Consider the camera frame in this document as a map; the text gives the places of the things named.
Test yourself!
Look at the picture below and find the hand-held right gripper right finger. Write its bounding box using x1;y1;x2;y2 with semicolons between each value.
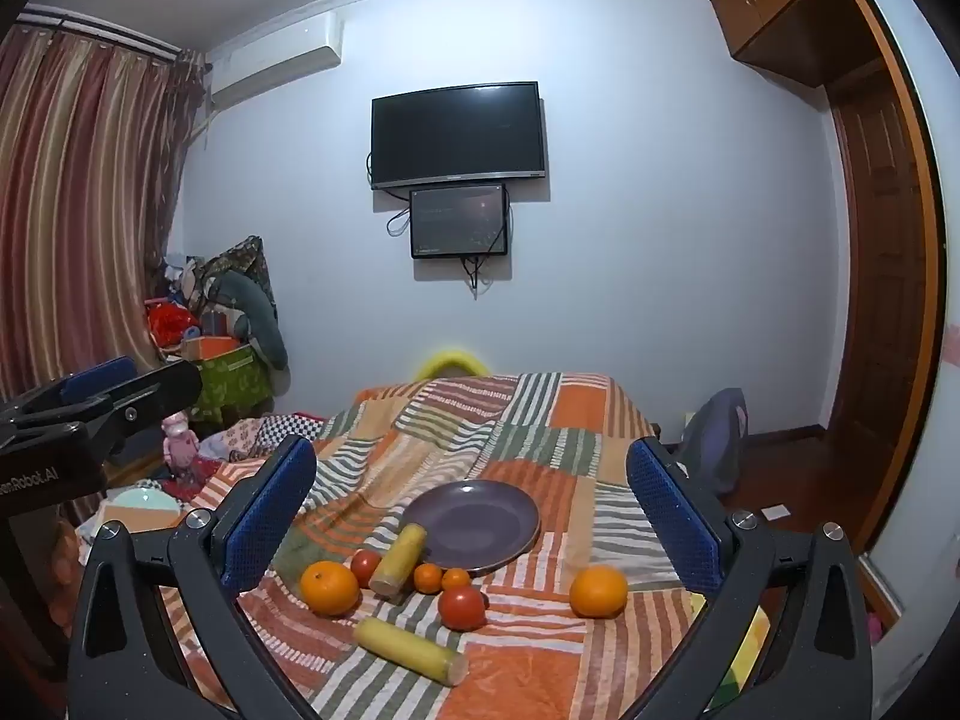
622;436;876;720

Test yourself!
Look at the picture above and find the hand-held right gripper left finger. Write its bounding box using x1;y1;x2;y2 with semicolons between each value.
67;435;325;720

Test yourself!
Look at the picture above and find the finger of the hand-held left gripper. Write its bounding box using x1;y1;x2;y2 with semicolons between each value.
0;356;140;425
0;362;205;466

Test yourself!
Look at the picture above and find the large orange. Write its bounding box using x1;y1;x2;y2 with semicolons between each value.
301;561;361;617
568;565;629;619

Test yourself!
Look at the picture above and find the yellow corn cob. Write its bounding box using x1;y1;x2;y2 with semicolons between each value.
354;617;470;686
367;523;428;601

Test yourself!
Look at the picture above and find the purple plate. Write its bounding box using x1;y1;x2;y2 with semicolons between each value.
403;480;541;571

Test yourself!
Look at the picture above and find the large red tomato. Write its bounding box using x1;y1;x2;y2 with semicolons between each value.
438;586;487;632

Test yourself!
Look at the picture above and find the pink toy figure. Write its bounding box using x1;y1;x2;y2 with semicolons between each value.
161;412;200;477

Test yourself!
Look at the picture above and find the red bag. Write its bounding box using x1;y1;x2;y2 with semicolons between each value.
146;300;200;350

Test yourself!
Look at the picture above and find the orange box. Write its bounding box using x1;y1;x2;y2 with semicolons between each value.
180;335;241;361

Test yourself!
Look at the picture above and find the green patterned box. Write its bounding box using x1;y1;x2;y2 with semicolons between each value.
180;341;275;421

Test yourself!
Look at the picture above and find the grey purple backpack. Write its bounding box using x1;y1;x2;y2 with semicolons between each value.
679;388;749;496

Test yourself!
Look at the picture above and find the floral cloth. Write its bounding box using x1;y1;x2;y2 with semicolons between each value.
199;416;263;462

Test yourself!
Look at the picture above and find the black white checkered cloth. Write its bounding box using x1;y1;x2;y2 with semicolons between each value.
259;412;325;458

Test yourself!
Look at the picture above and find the pale green round lid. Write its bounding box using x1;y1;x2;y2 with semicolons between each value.
105;487;185;533

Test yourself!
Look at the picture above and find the grey plush toy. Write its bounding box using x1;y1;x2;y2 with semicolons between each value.
206;270;290;372

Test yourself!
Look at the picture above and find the dark patterned cloth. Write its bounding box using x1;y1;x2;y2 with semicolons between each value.
187;235;275;301

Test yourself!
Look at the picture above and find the striped patchwork blanket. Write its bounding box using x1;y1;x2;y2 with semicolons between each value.
157;371;766;720

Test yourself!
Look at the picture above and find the striped red curtain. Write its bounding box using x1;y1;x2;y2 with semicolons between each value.
0;22;205;406

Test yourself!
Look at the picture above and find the yellow curved object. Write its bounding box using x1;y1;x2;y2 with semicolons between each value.
415;347;492;382

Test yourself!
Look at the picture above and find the brown wooden door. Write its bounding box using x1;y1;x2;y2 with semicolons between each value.
825;64;938;436

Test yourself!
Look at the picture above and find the white air conditioner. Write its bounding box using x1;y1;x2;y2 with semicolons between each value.
206;13;344;110

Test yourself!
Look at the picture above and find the wooden overhead cabinet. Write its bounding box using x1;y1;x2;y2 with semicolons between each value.
709;0;871;87

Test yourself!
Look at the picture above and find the small black wall monitor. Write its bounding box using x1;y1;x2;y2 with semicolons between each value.
409;184;509;260

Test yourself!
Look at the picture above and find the curtain rail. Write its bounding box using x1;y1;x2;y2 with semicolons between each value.
15;4;185;59

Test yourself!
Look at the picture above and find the black wall television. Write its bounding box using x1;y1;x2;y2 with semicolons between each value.
370;80;544;191

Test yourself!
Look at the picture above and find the wooden door frame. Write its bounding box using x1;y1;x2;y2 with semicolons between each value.
832;0;950;552

